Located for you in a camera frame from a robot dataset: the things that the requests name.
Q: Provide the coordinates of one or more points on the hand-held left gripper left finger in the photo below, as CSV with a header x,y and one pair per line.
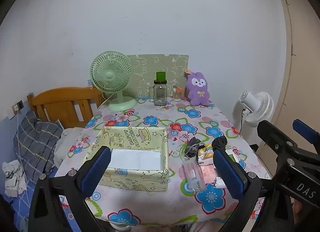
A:
x,y
97,170

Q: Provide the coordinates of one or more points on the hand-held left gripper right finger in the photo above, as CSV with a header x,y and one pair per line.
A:
x,y
230,175

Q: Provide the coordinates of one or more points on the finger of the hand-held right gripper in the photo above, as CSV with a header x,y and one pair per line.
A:
x,y
272,134
305,129

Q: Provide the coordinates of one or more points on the printed tissue pack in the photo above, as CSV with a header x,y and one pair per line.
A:
x,y
206,155

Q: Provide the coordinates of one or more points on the black glossy pouch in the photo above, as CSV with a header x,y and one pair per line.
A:
x,y
220,142

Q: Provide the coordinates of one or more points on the yellow printed storage box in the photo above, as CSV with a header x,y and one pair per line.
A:
x,y
140,179

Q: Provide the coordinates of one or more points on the white folded cloth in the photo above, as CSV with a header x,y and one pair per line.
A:
x,y
232,157

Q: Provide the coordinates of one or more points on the white standing fan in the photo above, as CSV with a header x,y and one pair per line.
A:
x,y
260,107

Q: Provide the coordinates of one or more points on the clear plastic tube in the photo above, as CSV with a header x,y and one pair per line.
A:
x,y
193,175

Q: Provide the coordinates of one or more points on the white bedding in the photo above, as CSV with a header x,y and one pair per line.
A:
x,y
67,142

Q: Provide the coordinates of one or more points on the grey plaid pillow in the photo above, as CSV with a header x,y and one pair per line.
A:
x,y
35,142

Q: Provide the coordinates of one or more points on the beige door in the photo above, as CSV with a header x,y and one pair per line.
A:
x,y
302,59

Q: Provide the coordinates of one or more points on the floral tablecloth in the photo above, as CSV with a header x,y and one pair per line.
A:
x,y
155,119

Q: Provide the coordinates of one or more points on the wooden bed headboard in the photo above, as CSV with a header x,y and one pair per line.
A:
x,y
62,97

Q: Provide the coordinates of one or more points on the crumpled white cloth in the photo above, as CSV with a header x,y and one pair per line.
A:
x,y
13,177

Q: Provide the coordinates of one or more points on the blue checked bed sheet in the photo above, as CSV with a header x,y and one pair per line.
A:
x,y
20,209

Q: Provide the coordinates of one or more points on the purple plush bunny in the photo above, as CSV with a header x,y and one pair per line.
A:
x,y
198,89

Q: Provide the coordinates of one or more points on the small toothpick jar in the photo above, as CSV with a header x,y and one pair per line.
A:
x,y
178,95

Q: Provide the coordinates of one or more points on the green desk fan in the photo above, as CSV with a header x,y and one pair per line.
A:
x,y
110,75

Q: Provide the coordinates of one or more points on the glass jar with green lid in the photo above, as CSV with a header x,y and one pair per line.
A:
x,y
160,94

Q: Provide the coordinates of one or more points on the green printed board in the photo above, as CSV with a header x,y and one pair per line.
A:
x,y
155,64

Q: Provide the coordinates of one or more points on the wall socket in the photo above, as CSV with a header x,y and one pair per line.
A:
x,y
18,107

